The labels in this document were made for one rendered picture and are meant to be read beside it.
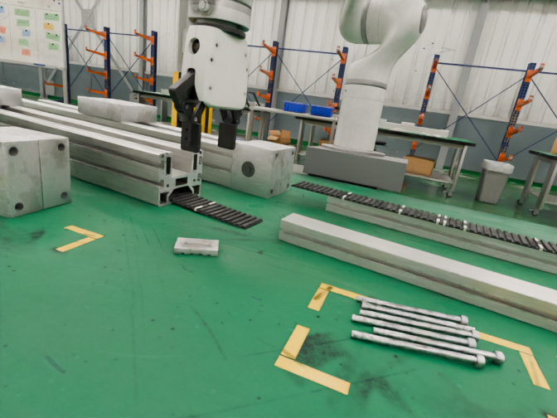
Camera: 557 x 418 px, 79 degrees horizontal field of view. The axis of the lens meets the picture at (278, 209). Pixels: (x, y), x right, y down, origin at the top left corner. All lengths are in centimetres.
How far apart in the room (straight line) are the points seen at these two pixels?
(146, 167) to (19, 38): 592
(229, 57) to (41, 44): 581
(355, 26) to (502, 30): 735
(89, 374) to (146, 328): 5
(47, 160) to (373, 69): 79
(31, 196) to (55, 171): 5
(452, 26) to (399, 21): 727
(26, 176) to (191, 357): 35
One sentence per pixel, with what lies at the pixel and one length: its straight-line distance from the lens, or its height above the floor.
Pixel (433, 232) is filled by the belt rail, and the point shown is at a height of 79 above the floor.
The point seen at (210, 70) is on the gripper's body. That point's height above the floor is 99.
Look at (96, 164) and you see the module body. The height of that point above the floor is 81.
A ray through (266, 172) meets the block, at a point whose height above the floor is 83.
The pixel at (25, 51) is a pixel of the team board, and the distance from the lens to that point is 640.
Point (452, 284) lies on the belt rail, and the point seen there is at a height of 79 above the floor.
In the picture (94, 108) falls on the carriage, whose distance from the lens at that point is 97.
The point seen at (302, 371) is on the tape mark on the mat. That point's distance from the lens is 27.
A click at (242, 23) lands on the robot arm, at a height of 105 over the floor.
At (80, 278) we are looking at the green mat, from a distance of 38.
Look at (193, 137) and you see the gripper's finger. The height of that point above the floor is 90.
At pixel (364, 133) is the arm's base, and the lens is 101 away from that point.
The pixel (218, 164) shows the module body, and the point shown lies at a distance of 71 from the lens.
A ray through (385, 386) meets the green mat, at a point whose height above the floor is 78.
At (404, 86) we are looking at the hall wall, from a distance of 811.
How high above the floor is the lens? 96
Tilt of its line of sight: 18 degrees down
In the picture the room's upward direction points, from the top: 8 degrees clockwise
